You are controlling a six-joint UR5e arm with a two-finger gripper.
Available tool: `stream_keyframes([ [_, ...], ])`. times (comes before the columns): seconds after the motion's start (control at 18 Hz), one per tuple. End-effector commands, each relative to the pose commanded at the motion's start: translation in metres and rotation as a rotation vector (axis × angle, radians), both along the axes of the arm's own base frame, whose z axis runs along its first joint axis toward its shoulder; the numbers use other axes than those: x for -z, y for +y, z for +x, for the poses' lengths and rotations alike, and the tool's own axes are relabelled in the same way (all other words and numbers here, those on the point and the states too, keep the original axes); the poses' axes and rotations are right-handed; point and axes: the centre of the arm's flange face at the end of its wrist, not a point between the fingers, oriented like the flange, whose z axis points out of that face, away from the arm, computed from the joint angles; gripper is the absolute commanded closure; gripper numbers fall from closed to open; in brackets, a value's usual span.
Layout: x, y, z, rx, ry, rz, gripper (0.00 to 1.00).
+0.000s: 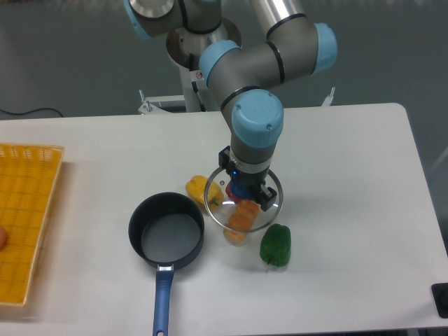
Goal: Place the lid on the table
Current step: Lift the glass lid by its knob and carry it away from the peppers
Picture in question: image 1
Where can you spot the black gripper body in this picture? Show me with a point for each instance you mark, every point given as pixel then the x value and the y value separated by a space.
pixel 246 176

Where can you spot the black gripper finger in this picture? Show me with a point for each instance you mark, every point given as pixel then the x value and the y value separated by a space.
pixel 224 158
pixel 265 197

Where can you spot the glass pot lid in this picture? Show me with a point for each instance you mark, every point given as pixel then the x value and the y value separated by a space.
pixel 221 206

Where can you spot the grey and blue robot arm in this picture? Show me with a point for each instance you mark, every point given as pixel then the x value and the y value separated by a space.
pixel 256 117

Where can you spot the red bell pepper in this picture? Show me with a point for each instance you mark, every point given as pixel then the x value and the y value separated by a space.
pixel 230 194

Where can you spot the yellow bell pepper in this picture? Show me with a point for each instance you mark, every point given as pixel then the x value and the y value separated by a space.
pixel 195 189

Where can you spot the green bell pepper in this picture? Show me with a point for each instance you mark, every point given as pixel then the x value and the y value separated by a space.
pixel 275 246

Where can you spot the dark blue saucepan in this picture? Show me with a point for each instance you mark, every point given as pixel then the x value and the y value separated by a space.
pixel 167 231

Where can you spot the yellow woven basket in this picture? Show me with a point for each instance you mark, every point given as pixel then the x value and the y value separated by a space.
pixel 29 175

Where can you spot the black device at table edge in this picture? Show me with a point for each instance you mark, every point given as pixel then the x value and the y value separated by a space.
pixel 440 296

